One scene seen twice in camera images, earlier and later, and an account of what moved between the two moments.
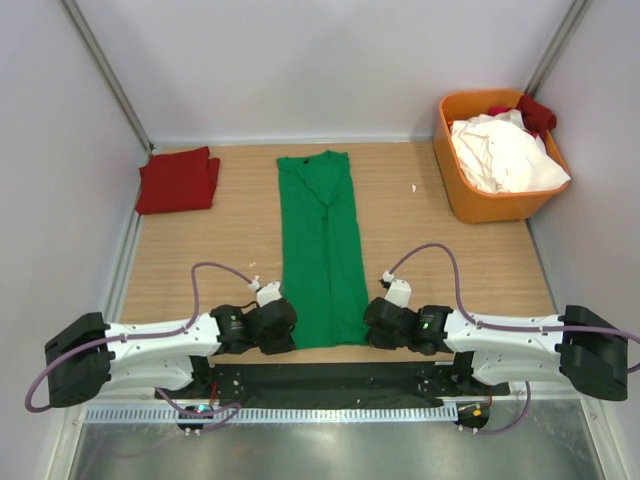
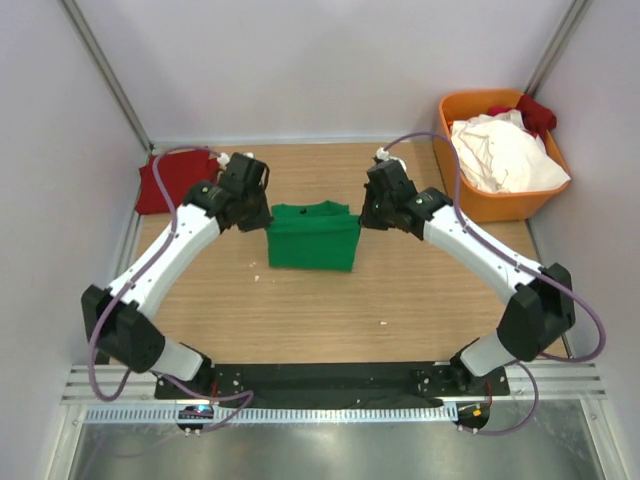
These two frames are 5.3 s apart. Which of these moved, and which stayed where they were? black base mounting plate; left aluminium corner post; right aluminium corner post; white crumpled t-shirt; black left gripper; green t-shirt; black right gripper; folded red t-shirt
Moved: green t-shirt; black left gripper; black right gripper
Stayed: folded red t-shirt; right aluminium corner post; black base mounting plate; left aluminium corner post; white crumpled t-shirt
